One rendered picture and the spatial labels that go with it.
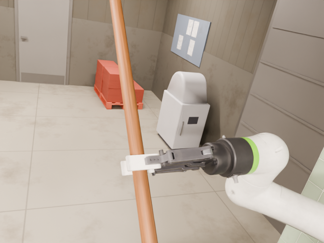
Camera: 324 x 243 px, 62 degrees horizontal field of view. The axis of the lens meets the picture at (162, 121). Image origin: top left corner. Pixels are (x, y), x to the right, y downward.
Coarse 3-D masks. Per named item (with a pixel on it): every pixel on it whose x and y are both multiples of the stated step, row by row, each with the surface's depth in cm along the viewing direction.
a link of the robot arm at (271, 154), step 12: (252, 144) 64; (264, 144) 65; (276, 144) 66; (264, 156) 64; (276, 156) 65; (288, 156) 67; (252, 168) 63; (264, 168) 65; (276, 168) 66; (252, 180) 69; (264, 180) 68
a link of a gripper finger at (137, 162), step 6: (126, 156) 53; (132, 156) 53; (138, 156) 54; (144, 156) 54; (126, 162) 52; (132, 162) 52; (138, 162) 53; (144, 162) 53; (132, 168) 52; (138, 168) 52; (144, 168) 53; (150, 168) 54; (156, 168) 54
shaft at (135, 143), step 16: (112, 0) 69; (112, 16) 68; (128, 64) 63; (128, 80) 61; (128, 96) 59; (128, 112) 58; (128, 128) 57; (144, 176) 53; (144, 192) 52; (144, 208) 51; (144, 224) 50; (144, 240) 49
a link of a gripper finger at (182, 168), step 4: (160, 168) 59; (164, 168) 59; (168, 168) 59; (172, 168) 60; (176, 168) 60; (180, 168) 61; (184, 168) 60; (188, 168) 61; (192, 168) 61; (196, 168) 61
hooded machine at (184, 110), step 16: (176, 80) 450; (192, 80) 440; (176, 96) 451; (192, 96) 441; (160, 112) 498; (176, 112) 443; (192, 112) 443; (160, 128) 499; (176, 128) 445; (192, 128) 458; (176, 144) 459; (192, 144) 474
